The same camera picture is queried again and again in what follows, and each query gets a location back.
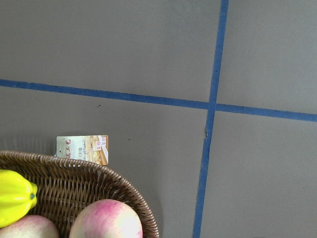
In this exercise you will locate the brown wicker basket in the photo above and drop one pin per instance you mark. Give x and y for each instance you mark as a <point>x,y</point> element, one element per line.
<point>66,186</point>

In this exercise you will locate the paper basket label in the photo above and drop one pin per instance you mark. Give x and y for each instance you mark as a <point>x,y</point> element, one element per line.
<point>90,148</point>

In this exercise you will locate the yellow starfruit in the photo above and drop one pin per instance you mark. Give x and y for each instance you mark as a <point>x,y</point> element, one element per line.
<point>17,197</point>

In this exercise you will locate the pale pink-white apple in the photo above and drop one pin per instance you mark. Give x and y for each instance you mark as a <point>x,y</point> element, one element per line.
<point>31,226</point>

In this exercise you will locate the red apple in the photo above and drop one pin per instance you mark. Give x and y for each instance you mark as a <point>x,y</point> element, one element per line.
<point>107,218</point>

